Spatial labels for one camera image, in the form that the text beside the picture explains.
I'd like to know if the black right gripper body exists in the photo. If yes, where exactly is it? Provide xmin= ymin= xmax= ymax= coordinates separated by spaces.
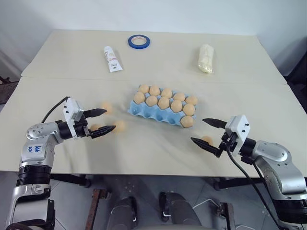
xmin=218 ymin=130 xmax=238 ymax=155

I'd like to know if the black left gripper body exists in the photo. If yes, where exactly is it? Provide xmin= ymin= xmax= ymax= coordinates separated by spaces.
xmin=73 ymin=115 xmax=93 ymax=139

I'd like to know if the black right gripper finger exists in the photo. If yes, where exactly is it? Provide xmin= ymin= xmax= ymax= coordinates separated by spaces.
xmin=190 ymin=137 xmax=222 ymax=158
xmin=202 ymin=117 xmax=227 ymax=129

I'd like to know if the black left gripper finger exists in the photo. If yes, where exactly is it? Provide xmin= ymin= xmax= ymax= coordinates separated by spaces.
xmin=89 ymin=125 xmax=117 ymax=139
xmin=83 ymin=108 xmax=107 ymax=118

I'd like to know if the blue egg tray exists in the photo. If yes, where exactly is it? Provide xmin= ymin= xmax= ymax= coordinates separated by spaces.
xmin=127 ymin=86 xmax=196 ymax=127

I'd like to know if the white squeeze tube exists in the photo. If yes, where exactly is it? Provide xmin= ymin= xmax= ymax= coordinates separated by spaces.
xmin=103 ymin=46 xmax=124 ymax=73

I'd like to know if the clear bag of white filling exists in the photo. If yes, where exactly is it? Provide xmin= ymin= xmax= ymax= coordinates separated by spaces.
xmin=197 ymin=44 xmax=215 ymax=75

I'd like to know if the dark rounded grey shape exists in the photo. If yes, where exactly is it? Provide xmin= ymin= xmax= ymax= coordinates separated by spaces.
xmin=159 ymin=191 xmax=202 ymax=230
xmin=109 ymin=196 xmax=139 ymax=230

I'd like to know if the rusty metal stand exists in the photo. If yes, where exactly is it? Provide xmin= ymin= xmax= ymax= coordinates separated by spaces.
xmin=89 ymin=188 xmax=111 ymax=230
xmin=218 ymin=202 xmax=235 ymax=230

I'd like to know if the blue tape roll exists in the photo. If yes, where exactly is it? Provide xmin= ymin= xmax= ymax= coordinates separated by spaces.
xmin=127 ymin=34 xmax=151 ymax=50

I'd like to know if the dark object beside table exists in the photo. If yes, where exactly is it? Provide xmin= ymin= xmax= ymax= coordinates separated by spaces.
xmin=0 ymin=76 xmax=18 ymax=85

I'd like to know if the black object beside table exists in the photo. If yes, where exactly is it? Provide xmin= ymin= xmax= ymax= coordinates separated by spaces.
xmin=284 ymin=35 xmax=307 ymax=101

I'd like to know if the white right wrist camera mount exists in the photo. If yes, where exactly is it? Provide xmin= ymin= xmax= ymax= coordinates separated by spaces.
xmin=224 ymin=115 xmax=251 ymax=155

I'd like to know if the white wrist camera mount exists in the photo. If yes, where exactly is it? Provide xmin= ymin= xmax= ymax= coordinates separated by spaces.
xmin=61 ymin=96 xmax=85 ymax=139
xmin=224 ymin=115 xmax=251 ymax=155

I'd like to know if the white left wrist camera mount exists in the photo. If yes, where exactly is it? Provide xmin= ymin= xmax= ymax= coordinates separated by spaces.
xmin=61 ymin=96 xmax=85 ymax=139

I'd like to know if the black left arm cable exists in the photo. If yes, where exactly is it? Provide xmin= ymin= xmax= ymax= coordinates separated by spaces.
xmin=41 ymin=96 xmax=71 ymax=123

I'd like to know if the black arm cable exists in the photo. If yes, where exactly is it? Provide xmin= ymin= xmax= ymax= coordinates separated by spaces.
xmin=41 ymin=96 xmax=71 ymax=123
xmin=226 ymin=143 xmax=282 ymax=230

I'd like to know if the black table frame bar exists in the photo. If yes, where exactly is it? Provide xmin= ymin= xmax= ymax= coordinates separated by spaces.
xmin=214 ymin=176 xmax=266 ymax=191
xmin=49 ymin=174 xmax=92 ymax=188

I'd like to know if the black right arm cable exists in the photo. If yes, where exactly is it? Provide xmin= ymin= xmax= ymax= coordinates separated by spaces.
xmin=226 ymin=143 xmax=282 ymax=230

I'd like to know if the white floor cable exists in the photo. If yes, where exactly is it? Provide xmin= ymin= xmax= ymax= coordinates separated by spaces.
xmin=191 ymin=198 xmax=223 ymax=209

